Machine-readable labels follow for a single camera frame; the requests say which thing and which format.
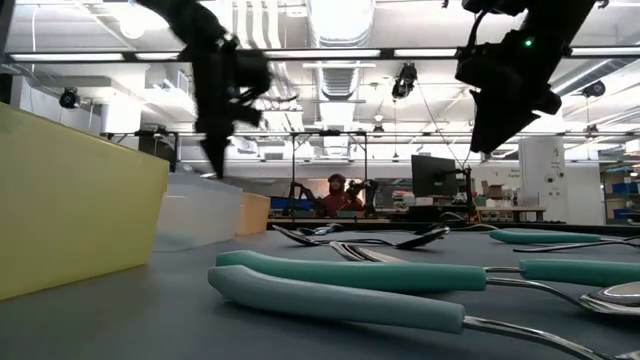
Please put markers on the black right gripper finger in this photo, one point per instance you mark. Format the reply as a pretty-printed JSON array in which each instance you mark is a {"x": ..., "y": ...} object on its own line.
[{"x": 495, "y": 125}]

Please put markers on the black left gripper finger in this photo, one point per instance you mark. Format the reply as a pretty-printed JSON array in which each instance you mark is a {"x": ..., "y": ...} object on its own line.
[{"x": 217, "y": 150}]

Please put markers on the background black robot arm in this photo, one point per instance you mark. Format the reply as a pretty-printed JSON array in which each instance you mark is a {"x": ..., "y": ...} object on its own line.
[
  {"x": 370, "y": 192},
  {"x": 302, "y": 195}
]

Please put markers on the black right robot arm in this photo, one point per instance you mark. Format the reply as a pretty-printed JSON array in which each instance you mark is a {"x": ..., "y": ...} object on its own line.
[{"x": 555, "y": 15}]

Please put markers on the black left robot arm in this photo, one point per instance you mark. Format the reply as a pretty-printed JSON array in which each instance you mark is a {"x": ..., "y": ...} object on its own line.
[{"x": 185, "y": 20}]

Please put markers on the cardboard box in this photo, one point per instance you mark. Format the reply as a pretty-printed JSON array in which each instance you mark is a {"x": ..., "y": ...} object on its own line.
[{"x": 494, "y": 190}]

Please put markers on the white pillar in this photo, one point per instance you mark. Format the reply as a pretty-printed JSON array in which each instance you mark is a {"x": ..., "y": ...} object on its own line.
[{"x": 542, "y": 170}]

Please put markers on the clear plastic bin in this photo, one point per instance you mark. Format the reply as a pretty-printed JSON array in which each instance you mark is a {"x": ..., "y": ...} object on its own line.
[{"x": 200, "y": 215}]

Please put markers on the dark background monitor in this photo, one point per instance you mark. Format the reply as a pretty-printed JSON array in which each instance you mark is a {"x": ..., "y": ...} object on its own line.
[{"x": 432, "y": 175}]

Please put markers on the background work table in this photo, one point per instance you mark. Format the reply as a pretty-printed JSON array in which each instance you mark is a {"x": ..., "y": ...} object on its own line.
[{"x": 510, "y": 209}]

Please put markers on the black overhead rig beam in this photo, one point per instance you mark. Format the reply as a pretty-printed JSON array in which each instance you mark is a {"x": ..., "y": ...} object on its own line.
[{"x": 100, "y": 51}]

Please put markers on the person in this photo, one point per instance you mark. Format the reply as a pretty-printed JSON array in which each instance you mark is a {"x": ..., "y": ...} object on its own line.
[{"x": 340, "y": 200}]

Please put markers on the storage shelf with bins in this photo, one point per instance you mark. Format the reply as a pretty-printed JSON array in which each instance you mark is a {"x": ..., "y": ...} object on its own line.
[{"x": 622, "y": 192}]

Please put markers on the yellow plastic bin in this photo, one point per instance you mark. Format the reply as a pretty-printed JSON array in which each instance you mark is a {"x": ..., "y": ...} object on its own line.
[{"x": 75, "y": 210}]

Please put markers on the blue-grey table mat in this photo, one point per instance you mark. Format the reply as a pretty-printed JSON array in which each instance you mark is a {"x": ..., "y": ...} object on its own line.
[{"x": 150, "y": 310}]

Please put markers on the background black frame stand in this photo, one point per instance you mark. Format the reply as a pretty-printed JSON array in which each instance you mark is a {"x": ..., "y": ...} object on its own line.
[{"x": 293, "y": 165}]

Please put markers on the black ceiling camera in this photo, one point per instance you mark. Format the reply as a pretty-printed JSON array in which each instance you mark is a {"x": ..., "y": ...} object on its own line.
[
  {"x": 69, "y": 98},
  {"x": 594, "y": 89},
  {"x": 404, "y": 80}
]

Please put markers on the silver ceiling duct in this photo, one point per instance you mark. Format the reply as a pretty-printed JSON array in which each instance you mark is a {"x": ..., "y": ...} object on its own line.
[{"x": 340, "y": 30}]

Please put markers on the black metal table frame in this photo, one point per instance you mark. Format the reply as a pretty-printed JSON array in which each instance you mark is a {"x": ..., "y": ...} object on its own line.
[{"x": 625, "y": 229}]

